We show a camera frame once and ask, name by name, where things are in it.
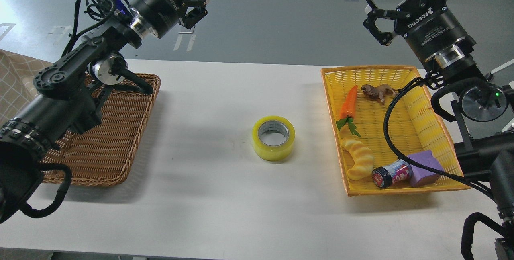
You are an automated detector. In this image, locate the brown wicker basket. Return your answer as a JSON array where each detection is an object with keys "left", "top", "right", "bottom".
[{"left": 41, "top": 73, "right": 161, "bottom": 187}]

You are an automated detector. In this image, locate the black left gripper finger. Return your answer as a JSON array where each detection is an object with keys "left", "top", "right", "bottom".
[{"left": 179, "top": 0, "right": 207, "bottom": 29}]

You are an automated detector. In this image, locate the red black can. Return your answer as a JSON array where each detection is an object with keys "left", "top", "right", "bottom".
[{"left": 371, "top": 159, "right": 412, "bottom": 188}]

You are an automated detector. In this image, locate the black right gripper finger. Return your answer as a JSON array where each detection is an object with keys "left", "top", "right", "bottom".
[{"left": 361, "top": 0, "right": 402, "bottom": 47}]

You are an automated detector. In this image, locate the yellow toy croissant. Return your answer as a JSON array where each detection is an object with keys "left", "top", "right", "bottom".
[{"left": 339, "top": 128, "right": 375, "bottom": 180}]

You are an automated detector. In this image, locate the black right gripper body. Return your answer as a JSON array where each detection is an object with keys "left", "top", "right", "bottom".
[{"left": 395, "top": 0, "right": 476, "bottom": 63}]

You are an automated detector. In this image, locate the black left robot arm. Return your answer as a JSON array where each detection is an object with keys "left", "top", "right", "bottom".
[{"left": 1, "top": 0, "right": 208, "bottom": 222}]

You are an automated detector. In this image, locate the purple foam block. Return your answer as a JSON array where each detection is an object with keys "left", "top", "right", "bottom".
[{"left": 406, "top": 150, "right": 445, "bottom": 188}]

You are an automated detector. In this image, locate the beige checkered cloth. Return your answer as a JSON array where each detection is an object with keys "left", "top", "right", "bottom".
[{"left": 0, "top": 50, "right": 51, "bottom": 124}]

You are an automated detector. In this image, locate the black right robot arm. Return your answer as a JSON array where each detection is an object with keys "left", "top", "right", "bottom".
[{"left": 363, "top": 0, "right": 514, "bottom": 260}]

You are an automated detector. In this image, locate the brown toy lion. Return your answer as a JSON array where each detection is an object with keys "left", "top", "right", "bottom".
[{"left": 361, "top": 84, "right": 401, "bottom": 105}]

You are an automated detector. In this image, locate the yellow plastic basket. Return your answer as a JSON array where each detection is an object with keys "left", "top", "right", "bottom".
[{"left": 321, "top": 65, "right": 468, "bottom": 197}]

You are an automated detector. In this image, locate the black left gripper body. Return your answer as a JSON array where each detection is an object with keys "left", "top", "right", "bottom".
[{"left": 131, "top": 0, "right": 187, "bottom": 38}]

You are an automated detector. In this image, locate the orange toy carrot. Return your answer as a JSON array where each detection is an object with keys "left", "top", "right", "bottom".
[{"left": 336, "top": 85, "right": 361, "bottom": 137}]

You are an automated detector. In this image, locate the yellow tape roll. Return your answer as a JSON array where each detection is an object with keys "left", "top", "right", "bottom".
[{"left": 252, "top": 115, "right": 296, "bottom": 162}]

